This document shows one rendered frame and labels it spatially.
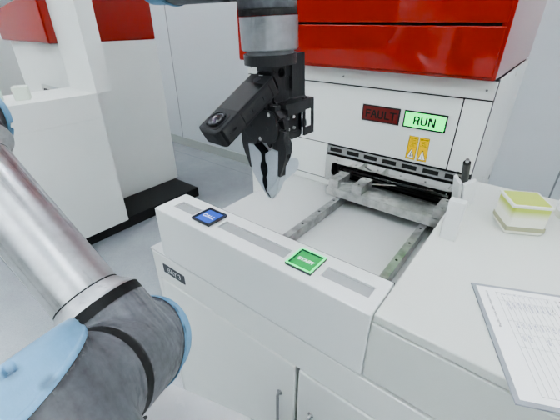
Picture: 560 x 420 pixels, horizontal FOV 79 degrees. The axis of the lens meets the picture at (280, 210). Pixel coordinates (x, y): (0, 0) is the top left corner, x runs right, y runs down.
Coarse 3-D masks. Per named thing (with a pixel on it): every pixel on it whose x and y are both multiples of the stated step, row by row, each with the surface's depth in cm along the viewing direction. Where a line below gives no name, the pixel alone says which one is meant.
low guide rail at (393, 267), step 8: (424, 224) 94; (416, 232) 91; (424, 232) 94; (408, 240) 87; (416, 240) 88; (400, 248) 84; (408, 248) 84; (400, 256) 82; (408, 256) 86; (392, 264) 79; (400, 264) 81; (384, 272) 76; (392, 272) 77
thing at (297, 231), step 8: (336, 200) 107; (344, 200) 111; (320, 208) 102; (328, 208) 103; (336, 208) 108; (312, 216) 98; (320, 216) 100; (304, 224) 94; (312, 224) 98; (288, 232) 91; (296, 232) 91; (304, 232) 95
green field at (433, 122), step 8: (408, 112) 96; (416, 112) 95; (408, 120) 97; (416, 120) 96; (424, 120) 94; (432, 120) 93; (440, 120) 92; (424, 128) 95; (432, 128) 94; (440, 128) 93
